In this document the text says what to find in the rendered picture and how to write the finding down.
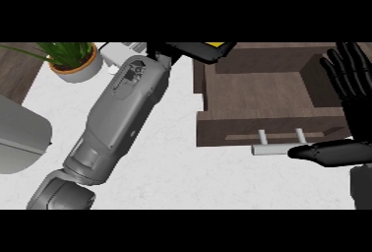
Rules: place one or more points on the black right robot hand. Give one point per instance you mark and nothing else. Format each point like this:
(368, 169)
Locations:
(357, 118)

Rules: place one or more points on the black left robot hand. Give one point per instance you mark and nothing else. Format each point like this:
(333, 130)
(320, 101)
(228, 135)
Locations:
(202, 50)

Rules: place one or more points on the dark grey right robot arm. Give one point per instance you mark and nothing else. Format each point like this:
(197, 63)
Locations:
(363, 188)

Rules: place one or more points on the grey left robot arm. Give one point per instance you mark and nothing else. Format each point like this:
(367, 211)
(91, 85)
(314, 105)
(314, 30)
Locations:
(119, 121)

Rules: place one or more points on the open brown wooden drawer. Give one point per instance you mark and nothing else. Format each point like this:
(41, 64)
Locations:
(258, 92)

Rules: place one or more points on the brown wooden drawer front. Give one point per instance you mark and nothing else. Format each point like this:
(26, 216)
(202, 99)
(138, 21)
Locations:
(228, 126)

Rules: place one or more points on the yellow object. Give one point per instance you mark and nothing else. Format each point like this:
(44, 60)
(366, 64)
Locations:
(215, 44)

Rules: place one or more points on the white object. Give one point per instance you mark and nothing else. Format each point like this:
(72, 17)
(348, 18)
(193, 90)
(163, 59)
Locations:
(115, 53)

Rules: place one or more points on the green plant in white pot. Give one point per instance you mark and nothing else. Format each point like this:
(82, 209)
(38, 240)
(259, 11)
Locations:
(78, 64)

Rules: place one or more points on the brown wooden board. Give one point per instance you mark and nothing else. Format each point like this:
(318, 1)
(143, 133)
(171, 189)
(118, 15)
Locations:
(17, 72)

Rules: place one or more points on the grey rounded appliance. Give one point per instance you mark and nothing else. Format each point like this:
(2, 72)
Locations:
(22, 138)

